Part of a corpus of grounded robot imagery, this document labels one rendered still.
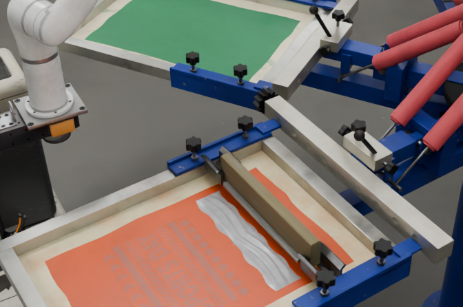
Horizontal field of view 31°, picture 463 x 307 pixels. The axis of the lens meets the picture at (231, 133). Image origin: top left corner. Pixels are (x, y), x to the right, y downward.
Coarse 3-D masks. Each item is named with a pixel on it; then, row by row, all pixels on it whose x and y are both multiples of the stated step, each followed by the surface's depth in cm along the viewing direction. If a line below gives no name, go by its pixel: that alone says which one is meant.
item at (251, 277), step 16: (304, 224) 202; (272, 240) 198; (320, 240) 198; (224, 256) 194; (240, 256) 194; (288, 256) 194; (240, 272) 190; (256, 272) 190; (304, 272) 190; (256, 288) 186; (272, 288) 186; (288, 288) 186; (112, 304) 184; (128, 304) 184; (240, 304) 183; (256, 304) 183
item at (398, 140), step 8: (392, 136) 214; (400, 136) 214; (408, 136) 214; (384, 144) 212; (392, 144) 212; (400, 144) 212; (408, 144) 212; (392, 152) 209; (400, 152) 211; (408, 152) 213; (360, 160) 207; (400, 160) 213; (368, 168) 207
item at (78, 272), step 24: (144, 216) 206; (168, 216) 206; (192, 216) 206; (96, 240) 200; (120, 240) 200; (216, 240) 199; (48, 264) 194; (72, 264) 194; (96, 264) 194; (72, 288) 188; (96, 288) 188; (120, 288) 188
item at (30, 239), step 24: (264, 144) 223; (288, 168) 215; (120, 192) 208; (144, 192) 209; (312, 192) 209; (336, 192) 206; (72, 216) 202; (96, 216) 204; (336, 216) 202; (360, 216) 199; (24, 240) 196; (48, 240) 199; (360, 240) 197; (0, 264) 194; (24, 288) 184
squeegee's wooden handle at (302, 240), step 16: (224, 160) 207; (224, 176) 210; (240, 176) 201; (240, 192) 205; (256, 192) 197; (256, 208) 200; (272, 208) 192; (272, 224) 195; (288, 224) 188; (288, 240) 191; (304, 240) 184
